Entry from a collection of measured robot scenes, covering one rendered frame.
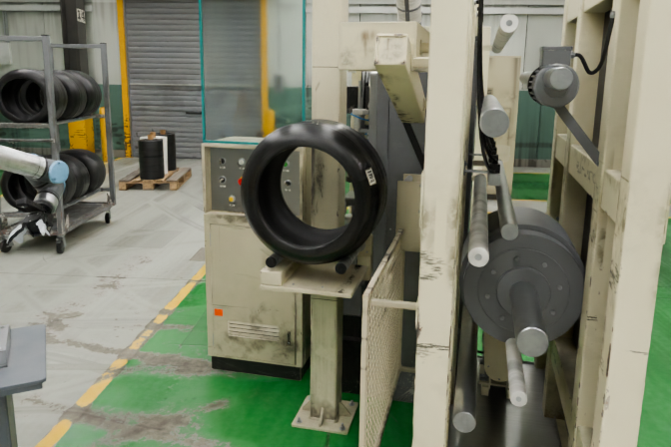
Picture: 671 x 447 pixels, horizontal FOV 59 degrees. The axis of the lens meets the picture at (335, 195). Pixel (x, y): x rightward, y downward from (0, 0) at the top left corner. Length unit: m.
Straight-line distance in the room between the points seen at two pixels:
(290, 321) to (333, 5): 1.62
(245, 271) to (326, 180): 0.85
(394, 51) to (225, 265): 1.81
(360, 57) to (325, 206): 0.92
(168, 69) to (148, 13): 1.07
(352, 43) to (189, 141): 10.07
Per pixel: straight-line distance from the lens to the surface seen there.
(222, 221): 3.17
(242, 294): 3.24
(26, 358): 2.49
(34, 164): 2.53
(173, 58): 11.87
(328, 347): 2.82
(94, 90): 6.57
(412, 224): 2.48
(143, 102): 12.10
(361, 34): 1.88
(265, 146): 2.25
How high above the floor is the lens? 1.62
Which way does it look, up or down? 11 degrees down
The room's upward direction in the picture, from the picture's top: 1 degrees clockwise
